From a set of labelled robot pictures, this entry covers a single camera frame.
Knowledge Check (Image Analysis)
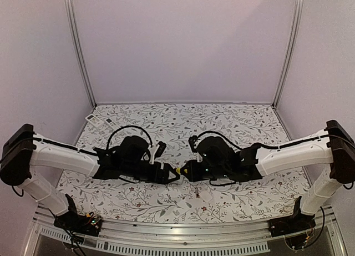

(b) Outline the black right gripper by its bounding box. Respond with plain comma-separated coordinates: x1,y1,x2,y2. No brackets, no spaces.
180,159,230,182

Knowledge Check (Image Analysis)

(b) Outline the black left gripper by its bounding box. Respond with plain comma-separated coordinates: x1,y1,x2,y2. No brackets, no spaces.
122,162,181,185

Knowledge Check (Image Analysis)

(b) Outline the yellow handled screwdriver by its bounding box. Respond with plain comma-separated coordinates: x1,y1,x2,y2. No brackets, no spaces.
176,168,187,174

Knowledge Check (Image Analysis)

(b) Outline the white battery cover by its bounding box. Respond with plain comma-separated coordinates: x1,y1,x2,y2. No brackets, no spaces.
199,191,213,203

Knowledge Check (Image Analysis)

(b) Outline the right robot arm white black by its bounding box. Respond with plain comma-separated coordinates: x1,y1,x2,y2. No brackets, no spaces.
177,120,354,232

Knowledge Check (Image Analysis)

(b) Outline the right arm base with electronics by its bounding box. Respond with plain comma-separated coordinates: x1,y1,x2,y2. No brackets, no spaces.
267,197,316,250

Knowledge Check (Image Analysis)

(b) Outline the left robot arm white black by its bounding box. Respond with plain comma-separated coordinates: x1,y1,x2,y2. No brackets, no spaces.
1,124,180,230

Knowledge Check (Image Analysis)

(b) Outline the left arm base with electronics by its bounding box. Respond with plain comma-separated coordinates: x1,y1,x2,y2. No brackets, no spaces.
54,194,102,237

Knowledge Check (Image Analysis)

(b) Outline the long white remote with buttons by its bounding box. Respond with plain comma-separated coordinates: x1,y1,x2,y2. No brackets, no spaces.
104,118,122,133

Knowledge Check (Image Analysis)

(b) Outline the small white remote far left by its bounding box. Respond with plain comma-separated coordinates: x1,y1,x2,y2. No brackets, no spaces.
85,114,104,128

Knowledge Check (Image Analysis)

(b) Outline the floral patterned table mat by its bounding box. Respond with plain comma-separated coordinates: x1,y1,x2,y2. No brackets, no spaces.
57,104,310,224

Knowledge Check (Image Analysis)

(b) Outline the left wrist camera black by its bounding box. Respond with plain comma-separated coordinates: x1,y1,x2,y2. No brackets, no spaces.
149,141,166,164

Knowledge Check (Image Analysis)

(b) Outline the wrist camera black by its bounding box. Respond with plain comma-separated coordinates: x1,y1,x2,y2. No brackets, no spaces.
188,135,199,154
149,141,166,164

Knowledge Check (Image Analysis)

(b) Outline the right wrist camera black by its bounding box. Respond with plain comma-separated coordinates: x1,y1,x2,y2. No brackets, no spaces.
188,135,199,154

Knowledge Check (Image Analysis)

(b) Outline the left aluminium frame post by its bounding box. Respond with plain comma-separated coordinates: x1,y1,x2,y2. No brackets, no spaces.
64,0,97,108

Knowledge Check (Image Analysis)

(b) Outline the aluminium frame post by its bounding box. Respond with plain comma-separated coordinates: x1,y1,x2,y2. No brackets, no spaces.
64,0,97,108
272,0,304,109

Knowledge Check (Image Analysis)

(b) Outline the right aluminium frame post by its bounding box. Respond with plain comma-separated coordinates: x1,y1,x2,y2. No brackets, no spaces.
272,0,304,109

